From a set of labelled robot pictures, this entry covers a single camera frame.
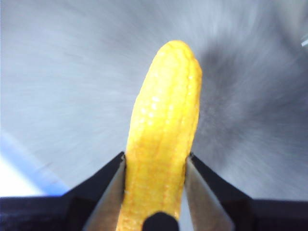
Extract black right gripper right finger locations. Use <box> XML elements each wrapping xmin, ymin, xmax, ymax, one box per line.
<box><xmin>184</xmin><ymin>153</ymin><xmax>308</xmax><ymax>231</ymax></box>

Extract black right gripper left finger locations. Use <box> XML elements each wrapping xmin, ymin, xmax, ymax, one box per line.
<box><xmin>0</xmin><ymin>151</ymin><xmax>128</xmax><ymax>231</ymax></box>

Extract yellow corn cob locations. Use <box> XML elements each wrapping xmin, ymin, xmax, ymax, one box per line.
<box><xmin>116</xmin><ymin>39</ymin><xmax>203</xmax><ymax>231</ymax></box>

